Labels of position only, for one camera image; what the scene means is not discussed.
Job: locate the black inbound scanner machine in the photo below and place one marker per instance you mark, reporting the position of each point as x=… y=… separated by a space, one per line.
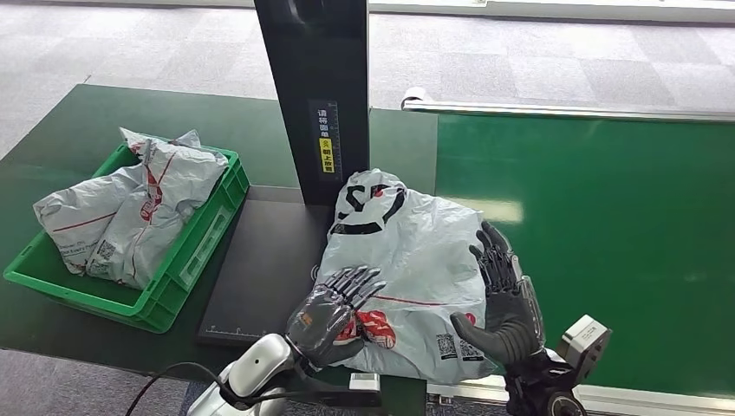
x=270 y=270

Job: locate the grey plastic mailer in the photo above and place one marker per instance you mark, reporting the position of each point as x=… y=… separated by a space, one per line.
x=80 y=221
x=166 y=195
x=413 y=258

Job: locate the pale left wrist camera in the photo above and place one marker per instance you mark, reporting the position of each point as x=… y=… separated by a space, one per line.
x=364 y=383

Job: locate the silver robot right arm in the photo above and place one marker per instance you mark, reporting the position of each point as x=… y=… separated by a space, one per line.
x=540 y=384

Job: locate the white conveyor front frame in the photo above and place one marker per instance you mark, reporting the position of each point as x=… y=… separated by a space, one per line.
x=660 y=402

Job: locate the green plastic crate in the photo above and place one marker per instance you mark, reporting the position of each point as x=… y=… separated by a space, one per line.
x=195 y=252

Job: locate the green conveyor belt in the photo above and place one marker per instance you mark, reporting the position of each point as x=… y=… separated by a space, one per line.
x=631 y=189

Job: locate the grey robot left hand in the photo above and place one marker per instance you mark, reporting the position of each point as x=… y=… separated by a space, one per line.
x=324 y=324

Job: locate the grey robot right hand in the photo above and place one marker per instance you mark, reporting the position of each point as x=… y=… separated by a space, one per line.
x=514 y=321

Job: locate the yellow and black label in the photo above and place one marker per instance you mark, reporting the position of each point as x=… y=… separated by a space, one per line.
x=325 y=143

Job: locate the grey plastic mailer, red logo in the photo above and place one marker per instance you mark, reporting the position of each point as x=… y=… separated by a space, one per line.
x=166 y=195

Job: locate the silver conveyor side rail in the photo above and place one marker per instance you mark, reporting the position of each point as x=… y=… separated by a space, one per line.
x=574 y=110

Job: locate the white wall base trim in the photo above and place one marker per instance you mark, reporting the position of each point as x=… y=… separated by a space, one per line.
x=574 y=8

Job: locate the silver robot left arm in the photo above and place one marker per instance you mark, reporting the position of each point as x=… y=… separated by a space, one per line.
x=258 y=364

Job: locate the grey plastic mailer, red line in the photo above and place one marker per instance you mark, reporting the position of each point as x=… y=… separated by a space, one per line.
x=80 y=221

